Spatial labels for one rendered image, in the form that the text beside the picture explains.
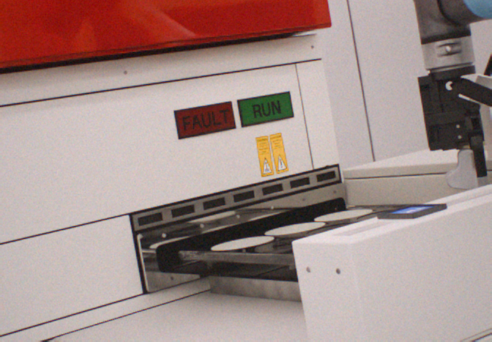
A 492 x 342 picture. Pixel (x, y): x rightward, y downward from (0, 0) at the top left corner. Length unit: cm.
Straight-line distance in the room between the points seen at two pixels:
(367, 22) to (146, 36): 250
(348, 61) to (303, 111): 211
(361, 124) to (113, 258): 244
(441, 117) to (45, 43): 59
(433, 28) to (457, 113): 13
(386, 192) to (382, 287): 73
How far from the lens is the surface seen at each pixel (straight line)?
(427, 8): 146
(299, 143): 174
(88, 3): 149
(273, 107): 171
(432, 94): 147
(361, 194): 177
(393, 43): 405
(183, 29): 156
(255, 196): 167
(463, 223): 109
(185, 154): 160
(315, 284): 103
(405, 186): 168
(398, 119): 402
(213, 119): 163
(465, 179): 148
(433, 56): 146
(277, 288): 144
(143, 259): 154
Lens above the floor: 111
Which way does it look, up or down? 3 degrees down
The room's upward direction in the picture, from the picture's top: 10 degrees counter-clockwise
